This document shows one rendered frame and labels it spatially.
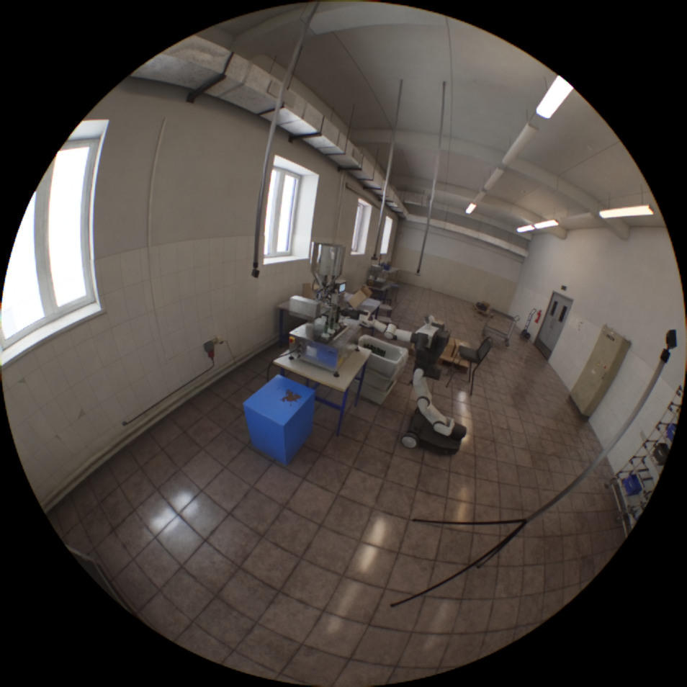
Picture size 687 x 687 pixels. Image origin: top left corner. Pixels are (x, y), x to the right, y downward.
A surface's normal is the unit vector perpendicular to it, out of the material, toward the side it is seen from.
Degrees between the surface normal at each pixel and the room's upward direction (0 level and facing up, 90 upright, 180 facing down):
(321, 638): 0
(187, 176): 90
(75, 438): 90
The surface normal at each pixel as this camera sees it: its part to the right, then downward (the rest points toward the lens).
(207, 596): 0.14, -0.87
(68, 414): 0.91, 0.29
